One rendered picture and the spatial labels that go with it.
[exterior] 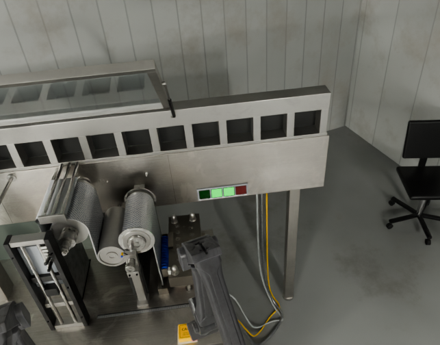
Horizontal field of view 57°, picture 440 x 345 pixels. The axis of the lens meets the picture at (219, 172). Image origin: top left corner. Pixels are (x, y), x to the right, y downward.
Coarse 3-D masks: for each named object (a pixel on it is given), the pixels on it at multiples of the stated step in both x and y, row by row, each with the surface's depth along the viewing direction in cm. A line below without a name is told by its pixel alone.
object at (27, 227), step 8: (104, 216) 200; (8, 224) 197; (16, 224) 197; (24, 224) 198; (32, 224) 198; (0, 232) 199; (8, 232) 200; (16, 232) 201; (24, 232) 201; (32, 232) 202; (0, 240) 203; (88, 240) 209; (0, 248) 206; (88, 248) 212; (0, 256) 209; (8, 256) 210
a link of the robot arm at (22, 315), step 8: (16, 304) 95; (16, 312) 94; (24, 312) 96; (24, 320) 96; (16, 328) 97; (24, 328) 97; (16, 336) 97; (24, 336) 101; (16, 344) 98; (24, 344) 100; (32, 344) 106
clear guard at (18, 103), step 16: (80, 80) 125; (96, 80) 127; (112, 80) 129; (128, 80) 131; (144, 80) 133; (0, 96) 132; (16, 96) 134; (32, 96) 136; (48, 96) 138; (64, 96) 140; (80, 96) 143; (96, 96) 145; (112, 96) 148; (128, 96) 150; (144, 96) 153; (0, 112) 152; (16, 112) 154; (32, 112) 157; (48, 112) 160; (64, 112) 163; (80, 112) 166
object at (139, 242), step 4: (132, 236) 163; (136, 236) 163; (140, 236) 164; (128, 240) 163; (132, 240) 163; (136, 240) 163; (140, 240) 164; (144, 240) 165; (128, 244) 164; (132, 244) 165; (136, 244) 165; (140, 244) 165; (144, 244) 165; (136, 248) 166; (140, 248) 166
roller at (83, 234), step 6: (78, 180) 177; (60, 222) 158; (66, 222) 158; (72, 222) 158; (78, 222) 159; (54, 228) 159; (60, 228) 159; (78, 228) 160; (84, 228) 161; (54, 234) 161; (60, 234) 161; (78, 234) 162; (84, 234) 162; (78, 240) 164
